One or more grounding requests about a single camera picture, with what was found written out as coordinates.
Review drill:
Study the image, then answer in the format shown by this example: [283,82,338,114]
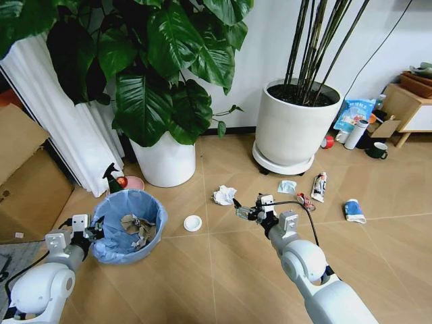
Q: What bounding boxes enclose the tall bamboo stem plant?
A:
[282,0,372,106]

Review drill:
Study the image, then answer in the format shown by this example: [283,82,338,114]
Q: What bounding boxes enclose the tapered white plant pot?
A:
[128,129,198,188]

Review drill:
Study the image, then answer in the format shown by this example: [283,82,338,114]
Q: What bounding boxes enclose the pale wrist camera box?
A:
[260,194,276,213]
[72,214,92,234]

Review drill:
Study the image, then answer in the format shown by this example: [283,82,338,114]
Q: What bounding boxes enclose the brown cardboard box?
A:
[0,103,76,244]

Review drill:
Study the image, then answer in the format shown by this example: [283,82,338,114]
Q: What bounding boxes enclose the trash bin with blue bag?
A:
[90,188,169,265]

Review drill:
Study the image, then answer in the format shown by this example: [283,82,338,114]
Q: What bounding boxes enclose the red snack wrapper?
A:
[296,192,317,212]

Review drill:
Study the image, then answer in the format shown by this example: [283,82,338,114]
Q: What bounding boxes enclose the dark green spray bottle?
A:
[101,162,126,195]

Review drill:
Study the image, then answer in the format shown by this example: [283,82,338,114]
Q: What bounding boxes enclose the brown rectangular tray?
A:
[399,70,432,99]

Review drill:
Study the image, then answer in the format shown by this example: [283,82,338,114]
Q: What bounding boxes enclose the small open cardboard box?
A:
[367,115,402,140]

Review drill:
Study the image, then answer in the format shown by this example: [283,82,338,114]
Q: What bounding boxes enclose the crumpled white paper ball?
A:
[212,184,238,207]

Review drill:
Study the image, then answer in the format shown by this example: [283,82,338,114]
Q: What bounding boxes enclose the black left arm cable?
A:
[0,218,74,320]

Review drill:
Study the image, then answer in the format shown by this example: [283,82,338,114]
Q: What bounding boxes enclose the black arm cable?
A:
[272,200,338,286]
[0,218,74,320]

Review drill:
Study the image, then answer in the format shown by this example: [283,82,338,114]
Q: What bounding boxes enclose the pale blue tissue packet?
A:
[277,180,298,194]

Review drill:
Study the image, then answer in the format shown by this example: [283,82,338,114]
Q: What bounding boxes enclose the white thermos bottle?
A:
[344,118,370,151]

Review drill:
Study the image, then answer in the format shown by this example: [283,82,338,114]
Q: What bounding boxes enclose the white toothpaste tube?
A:
[310,171,329,204]

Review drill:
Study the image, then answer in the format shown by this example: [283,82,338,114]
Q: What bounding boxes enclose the cardboard scraps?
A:
[120,213,158,252]

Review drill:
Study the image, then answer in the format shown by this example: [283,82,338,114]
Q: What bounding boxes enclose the dark green mug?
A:
[365,141,389,161]

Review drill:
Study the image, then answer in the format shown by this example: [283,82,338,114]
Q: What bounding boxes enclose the large-leaf green plant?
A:
[0,0,254,149]

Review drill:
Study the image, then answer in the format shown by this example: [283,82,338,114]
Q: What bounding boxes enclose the white round lid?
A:
[183,215,203,232]

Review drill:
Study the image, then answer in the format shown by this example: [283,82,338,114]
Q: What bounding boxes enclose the black wall cable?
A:
[343,0,414,103]

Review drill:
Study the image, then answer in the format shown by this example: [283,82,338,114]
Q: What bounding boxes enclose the white wheeled planter tray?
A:
[252,140,316,176]

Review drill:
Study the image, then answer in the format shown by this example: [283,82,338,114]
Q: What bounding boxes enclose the blue and white packet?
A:
[343,198,367,225]

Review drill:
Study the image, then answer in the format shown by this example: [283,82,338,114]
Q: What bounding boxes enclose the grey floor mat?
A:
[0,240,45,306]

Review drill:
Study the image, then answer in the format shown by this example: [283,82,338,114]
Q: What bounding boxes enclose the green ceramic dish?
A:
[407,61,432,80]

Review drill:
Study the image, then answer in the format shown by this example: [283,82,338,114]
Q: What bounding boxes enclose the white pleated curtain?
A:
[0,32,126,198]

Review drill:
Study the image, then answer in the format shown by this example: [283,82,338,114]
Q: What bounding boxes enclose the large round white planter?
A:
[254,78,346,167]

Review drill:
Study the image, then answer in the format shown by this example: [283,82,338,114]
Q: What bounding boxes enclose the blue printed plastic bag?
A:
[333,98,377,133]

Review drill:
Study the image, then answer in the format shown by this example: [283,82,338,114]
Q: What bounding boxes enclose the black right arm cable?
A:
[272,200,338,286]

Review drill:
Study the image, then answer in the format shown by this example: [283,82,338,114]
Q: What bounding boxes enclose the light wooden cabinet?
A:
[380,82,432,149]

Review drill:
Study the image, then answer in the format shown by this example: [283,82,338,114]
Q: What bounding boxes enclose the pink shallow basin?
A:
[115,175,146,193]

